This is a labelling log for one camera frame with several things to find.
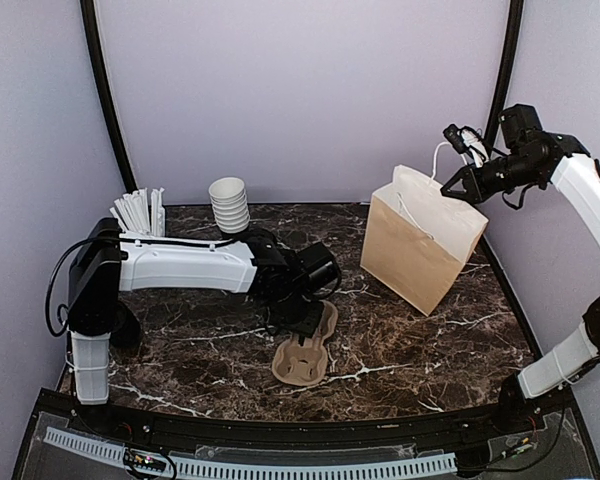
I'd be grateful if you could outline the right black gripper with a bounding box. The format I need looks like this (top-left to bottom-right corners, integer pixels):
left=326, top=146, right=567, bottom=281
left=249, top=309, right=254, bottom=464
left=441, top=150, right=543, bottom=205

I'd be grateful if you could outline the brown pulp cup carrier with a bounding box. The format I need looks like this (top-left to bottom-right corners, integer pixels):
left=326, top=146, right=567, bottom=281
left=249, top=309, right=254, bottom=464
left=271, top=300, right=338, bottom=387

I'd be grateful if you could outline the brown paper bag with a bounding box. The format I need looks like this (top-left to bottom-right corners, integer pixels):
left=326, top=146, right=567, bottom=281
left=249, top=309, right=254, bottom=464
left=360, top=141, right=488, bottom=316

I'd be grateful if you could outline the stack of paper cups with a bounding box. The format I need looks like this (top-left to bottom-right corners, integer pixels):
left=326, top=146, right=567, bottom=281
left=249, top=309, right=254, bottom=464
left=208, top=177, right=250, bottom=235

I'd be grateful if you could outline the stack of black lids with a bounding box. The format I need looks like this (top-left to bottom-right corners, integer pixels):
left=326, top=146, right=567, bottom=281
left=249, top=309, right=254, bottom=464
left=110, top=302, right=142, bottom=349

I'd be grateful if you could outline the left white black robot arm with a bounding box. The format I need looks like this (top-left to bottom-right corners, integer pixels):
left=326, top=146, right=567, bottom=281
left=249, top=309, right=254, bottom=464
left=51, top=218, right=341, bottom=436

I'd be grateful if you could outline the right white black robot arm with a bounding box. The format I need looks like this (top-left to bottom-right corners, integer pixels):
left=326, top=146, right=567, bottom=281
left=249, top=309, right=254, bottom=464
left=440, top=124, right=600, bottom=434

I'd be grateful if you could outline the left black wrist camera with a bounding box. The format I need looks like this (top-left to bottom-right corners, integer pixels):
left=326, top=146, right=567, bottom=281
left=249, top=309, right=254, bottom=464
left=298, top=242, right=342, bottom=300

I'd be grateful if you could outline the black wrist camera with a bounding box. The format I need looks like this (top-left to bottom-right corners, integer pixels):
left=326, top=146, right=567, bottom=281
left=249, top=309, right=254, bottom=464
left=298, top=242, right=342, bottom=300
left=499, top=104, right=542, bottom=150

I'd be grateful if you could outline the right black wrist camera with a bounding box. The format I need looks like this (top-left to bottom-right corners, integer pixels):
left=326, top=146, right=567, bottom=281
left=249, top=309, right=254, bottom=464
left=499, top=104, right=542, bottom=150

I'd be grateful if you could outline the black curved front rail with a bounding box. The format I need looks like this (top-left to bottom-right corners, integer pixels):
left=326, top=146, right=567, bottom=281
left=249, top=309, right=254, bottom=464
left=34, top=389, right=568, bottom=456

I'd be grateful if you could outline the right black frame post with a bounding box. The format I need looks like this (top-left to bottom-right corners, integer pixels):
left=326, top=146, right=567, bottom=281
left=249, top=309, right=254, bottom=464
left=484, top=0, right=524, bottom=152

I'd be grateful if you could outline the black frame post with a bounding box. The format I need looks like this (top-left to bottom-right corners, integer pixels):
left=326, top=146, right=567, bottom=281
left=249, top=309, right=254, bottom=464
left=79, top=0, right=138, bottom=193
left=484, top=0, right=524, bottom=152

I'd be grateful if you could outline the grey slotted cable duct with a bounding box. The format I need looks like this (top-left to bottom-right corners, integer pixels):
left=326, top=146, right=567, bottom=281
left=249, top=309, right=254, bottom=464
left=42, top=427, right=458, bottom=479

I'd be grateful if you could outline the left black frame post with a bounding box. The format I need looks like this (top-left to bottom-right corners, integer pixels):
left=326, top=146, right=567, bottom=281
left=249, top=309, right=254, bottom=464
left=79, top=0, right=138, bottom=193

